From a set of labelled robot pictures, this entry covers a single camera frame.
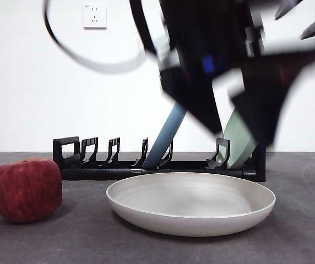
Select red apple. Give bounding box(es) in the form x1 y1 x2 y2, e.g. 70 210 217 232
0 157 63 223

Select black plate rack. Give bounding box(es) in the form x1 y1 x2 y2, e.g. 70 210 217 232
52 136 267 183

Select cream yellow plate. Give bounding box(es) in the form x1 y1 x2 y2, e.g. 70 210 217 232
105 172 276 238

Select blue plate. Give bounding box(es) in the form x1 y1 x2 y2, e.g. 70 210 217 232
142 103 188 169

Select green plate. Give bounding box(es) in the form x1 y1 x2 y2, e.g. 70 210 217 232
219 109 257 170

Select white wall socket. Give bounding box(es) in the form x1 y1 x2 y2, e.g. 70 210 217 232
83 3 108 30

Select black cable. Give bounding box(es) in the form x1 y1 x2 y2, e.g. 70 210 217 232
42 0 150 75
129 0 160 57

